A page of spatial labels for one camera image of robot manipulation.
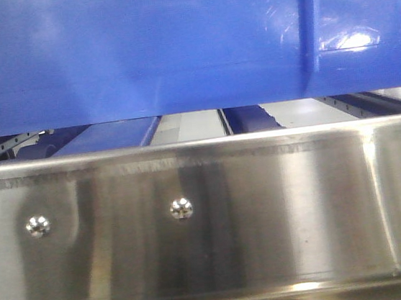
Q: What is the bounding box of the blue plastic bin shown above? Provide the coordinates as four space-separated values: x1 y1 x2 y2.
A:
0 0 401 136

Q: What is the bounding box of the blue conveyor belt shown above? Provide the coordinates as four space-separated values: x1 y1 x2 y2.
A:
54 116 161 157

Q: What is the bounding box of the right steel rail screw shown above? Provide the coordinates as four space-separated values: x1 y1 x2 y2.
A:
169 197 194 220

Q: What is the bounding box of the steel rail screw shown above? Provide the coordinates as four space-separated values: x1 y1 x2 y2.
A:
169 197 194 220
25 214 51 238

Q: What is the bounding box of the stainless steel conveyor side rail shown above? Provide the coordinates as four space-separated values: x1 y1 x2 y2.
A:
0 116 401 300

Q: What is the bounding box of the left steel rail screw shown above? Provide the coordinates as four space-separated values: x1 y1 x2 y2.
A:
25 214 51 238

